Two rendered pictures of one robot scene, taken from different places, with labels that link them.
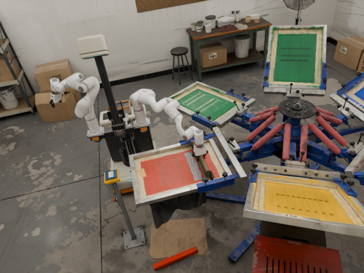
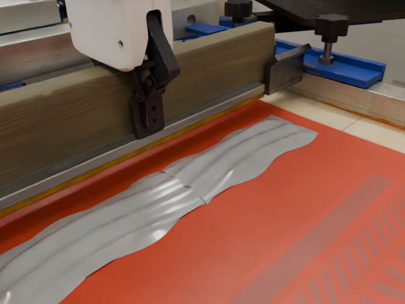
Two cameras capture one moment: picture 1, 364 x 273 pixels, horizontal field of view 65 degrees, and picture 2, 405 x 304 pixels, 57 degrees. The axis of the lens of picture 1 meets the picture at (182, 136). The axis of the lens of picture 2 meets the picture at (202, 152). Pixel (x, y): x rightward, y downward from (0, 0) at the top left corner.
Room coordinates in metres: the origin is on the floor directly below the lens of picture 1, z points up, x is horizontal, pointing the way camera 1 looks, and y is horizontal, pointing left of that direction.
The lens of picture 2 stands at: (1.91, 0.18, 1.17)
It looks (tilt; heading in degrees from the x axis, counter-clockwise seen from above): 32 degrees down; 237
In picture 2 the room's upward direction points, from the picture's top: 2 degrees counter-clockwise
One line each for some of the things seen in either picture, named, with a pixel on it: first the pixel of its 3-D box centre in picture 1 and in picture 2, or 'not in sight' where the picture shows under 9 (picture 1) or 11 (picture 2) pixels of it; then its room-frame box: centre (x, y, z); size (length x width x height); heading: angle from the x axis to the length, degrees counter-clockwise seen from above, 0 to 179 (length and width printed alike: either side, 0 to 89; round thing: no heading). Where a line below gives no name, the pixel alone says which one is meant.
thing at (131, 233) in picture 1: (123, 209); not in sight; (1.78, 0.65, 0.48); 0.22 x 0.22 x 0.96; 9
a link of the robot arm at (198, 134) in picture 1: (195, 134); not in sight; (1.82, -0.11, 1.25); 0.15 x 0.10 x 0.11; 46
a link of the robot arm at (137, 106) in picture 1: (137, 101); not in sight; (2.27, 0.36, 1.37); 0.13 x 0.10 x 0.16; 136
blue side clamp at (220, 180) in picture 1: (215, 183); (276, 67); (1.52, -0.21, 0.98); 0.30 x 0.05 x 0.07; 99
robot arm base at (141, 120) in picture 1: (140, 115); not in sight; (2.28, 0.37, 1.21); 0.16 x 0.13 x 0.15; 6
